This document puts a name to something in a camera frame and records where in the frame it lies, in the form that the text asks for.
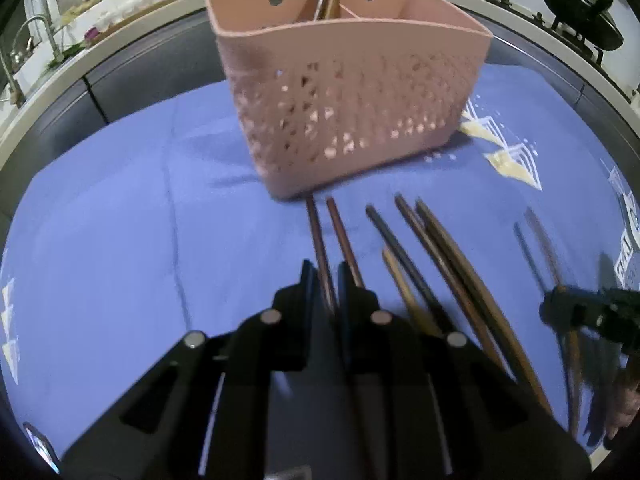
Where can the row of wooden chopsticks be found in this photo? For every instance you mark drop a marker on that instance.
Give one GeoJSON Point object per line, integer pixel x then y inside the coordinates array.
{"type": "Point", "coordinates": [440, 270]}

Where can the blue printed tablecloth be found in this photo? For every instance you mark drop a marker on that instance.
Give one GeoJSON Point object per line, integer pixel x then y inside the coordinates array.
{"type": "Point", "coordinates": [125, 240]}

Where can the reddish brown chopstick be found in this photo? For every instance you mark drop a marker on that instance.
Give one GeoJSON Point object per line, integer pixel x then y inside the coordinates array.
{"type": "Point", "coordinates": [320, 250]}

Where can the straight chrome faucet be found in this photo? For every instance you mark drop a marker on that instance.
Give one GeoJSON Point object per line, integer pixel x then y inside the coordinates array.
{"type": "Point", "coordinates": [11, 82]}

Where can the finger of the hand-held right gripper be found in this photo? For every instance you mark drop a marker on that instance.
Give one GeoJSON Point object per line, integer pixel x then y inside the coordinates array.
{"type": "Point", "coordinates": [575, 310]}

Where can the black wok with lid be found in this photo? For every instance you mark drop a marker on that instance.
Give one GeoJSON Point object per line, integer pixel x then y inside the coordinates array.
{"type": "Point", "coordinates": [582, 10]}

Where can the curved chrome faucet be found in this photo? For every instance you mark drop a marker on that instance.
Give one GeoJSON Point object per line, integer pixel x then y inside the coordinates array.
{"type": "Point", "coordinates": [47, 27]}

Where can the person's right hand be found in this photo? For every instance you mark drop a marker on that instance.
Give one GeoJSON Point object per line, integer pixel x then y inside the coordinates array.
{"type": "Point", "coordinates": [630, 400]}

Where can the pink perforated utensil basket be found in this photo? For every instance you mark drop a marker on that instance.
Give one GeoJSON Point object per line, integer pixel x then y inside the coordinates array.
{"type": "Point", "coordinates": [350, 90]}

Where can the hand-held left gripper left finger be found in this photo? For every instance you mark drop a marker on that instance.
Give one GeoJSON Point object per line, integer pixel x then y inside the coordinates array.
{"type": "Point", "coordinates": [307, 300]}

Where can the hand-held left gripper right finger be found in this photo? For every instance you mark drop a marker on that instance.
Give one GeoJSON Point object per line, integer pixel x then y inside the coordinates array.
{"type": "Point", "coordinates": [351, 300]}

